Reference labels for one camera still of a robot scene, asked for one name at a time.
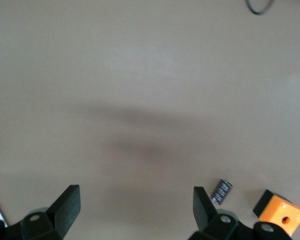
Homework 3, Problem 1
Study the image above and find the black looped cable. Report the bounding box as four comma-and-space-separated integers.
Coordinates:
245, 0, 275, 16

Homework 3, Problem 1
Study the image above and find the small black cylindrical capacitor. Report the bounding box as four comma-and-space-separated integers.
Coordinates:
211, 178, 234, 207

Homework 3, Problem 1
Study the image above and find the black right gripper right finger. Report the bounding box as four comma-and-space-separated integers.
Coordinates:
188, 186, 294, 240

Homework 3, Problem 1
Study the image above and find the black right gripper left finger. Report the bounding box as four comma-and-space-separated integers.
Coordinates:
0, 184, 81, 240

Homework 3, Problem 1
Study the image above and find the orange black button box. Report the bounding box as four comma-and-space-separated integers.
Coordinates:
252, 189, 300, 237

